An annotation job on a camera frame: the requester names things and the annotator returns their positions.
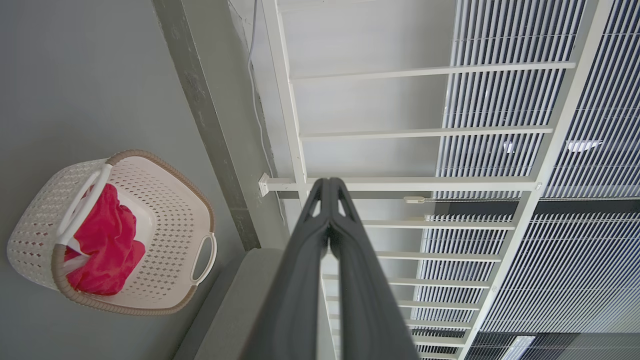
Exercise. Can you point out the white garment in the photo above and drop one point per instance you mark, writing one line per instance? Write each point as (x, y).
(75, 263)

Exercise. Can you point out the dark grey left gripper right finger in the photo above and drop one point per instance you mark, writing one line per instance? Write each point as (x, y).
(365, 310)

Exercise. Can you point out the cream perforated plastic laundry basket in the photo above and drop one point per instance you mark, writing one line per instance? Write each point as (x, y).
(170, 235)

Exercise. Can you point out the white slatted window blind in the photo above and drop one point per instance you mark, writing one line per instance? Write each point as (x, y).
(550, 260)
(500, 95)

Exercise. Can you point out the white metal window guard frame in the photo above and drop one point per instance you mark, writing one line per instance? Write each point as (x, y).
(295, 125)

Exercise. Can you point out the dark grey baseboard strip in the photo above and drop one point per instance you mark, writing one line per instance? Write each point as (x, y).
(200, 100)

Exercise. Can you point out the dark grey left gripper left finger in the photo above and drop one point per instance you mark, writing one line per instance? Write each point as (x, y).
(295, 300)

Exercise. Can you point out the red garment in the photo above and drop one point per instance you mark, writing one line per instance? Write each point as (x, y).
(107, 240)

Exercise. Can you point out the white wall mount bracket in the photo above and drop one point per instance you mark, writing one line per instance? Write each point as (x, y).
(263, 184)

